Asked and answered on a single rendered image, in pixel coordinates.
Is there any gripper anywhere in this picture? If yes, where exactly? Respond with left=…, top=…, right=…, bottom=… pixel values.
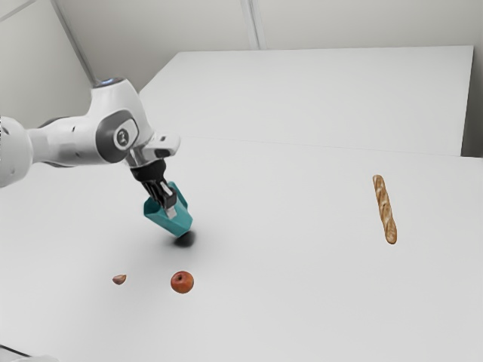
left=130, top=159, right=178, bottom=221

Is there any teal faceted mug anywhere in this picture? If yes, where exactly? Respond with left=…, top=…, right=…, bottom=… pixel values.
left=143, top=181, right=194, bottom=238

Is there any red apple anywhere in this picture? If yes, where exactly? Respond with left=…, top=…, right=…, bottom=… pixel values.
left=170, top=270, right=195, bottom=295

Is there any baguette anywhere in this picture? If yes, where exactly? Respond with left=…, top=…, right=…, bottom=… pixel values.
left=372, top=173, right=398, bottom=246

